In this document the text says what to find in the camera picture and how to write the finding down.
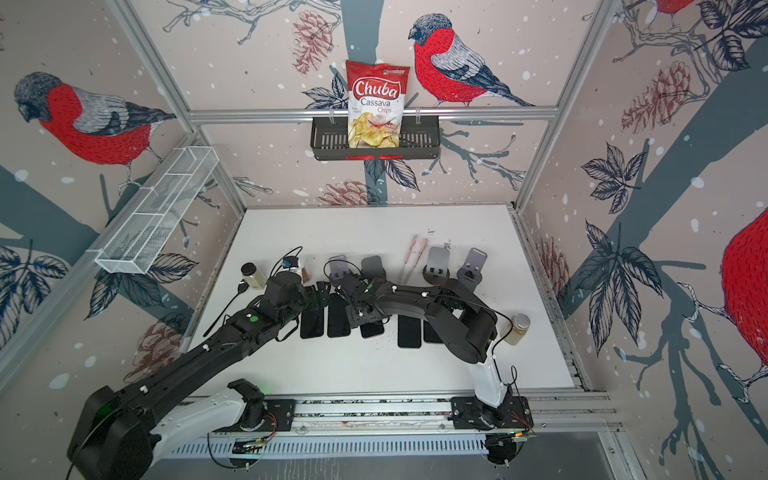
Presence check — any black wire wall basket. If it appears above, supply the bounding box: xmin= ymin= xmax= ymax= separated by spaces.
xmin=310 ymin=114 xmax=441 ymax=161

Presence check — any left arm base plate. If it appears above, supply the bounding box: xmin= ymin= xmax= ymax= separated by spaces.
xmin=215 ymin=398 xmax=297 ymax=435

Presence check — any black folding phone stand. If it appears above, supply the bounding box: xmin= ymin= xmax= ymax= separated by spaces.
xmin=360 ymin=255 xmax=386 ymax=280

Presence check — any purple folding phone stand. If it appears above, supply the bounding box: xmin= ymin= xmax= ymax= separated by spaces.
xmin=327 ymin=255 xmax=351 ymax=284

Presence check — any white mesh wall basket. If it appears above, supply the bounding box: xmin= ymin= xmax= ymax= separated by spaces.
xmin=95 ymin=146 xmax=219 ymax=274

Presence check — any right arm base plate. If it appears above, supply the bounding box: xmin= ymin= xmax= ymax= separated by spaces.
xmin=448 ymin=394 xmax=534 ymax=431

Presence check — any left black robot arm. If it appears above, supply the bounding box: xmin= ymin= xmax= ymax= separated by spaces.
xmin=67 ymin=271 xmax=331 ymax=479

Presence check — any pale spice jar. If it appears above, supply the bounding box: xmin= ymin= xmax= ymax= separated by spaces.
xmin=241 ymin=262 xmax=266 ymax=290

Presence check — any Chuba cassava chips bag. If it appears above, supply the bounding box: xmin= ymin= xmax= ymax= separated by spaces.
xmin=346 ymin=61 xmax=410 ymax=148

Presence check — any black phone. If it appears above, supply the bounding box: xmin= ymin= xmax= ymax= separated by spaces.
xmin=422 ymin=321 xmax=443 ymax=344
xmin=397 ymin=315 xmax=422 ymax=349
xmin=300 ymin=309 xmax=325 ymax=339
xmin=327 ymin=293 xmax=351 ymax=338

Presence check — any yellow liquid jar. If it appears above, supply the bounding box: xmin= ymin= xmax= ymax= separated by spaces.
xmin=502 ymin=313 xmax=531 ymax=345

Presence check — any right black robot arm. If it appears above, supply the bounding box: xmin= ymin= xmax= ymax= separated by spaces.
xmin=338 ymin=274 xmax=507 ymax=408

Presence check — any aluminium rail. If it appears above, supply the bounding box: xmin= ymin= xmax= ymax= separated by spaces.
xmin=265 ymin=388 xmax=624 ymax=437

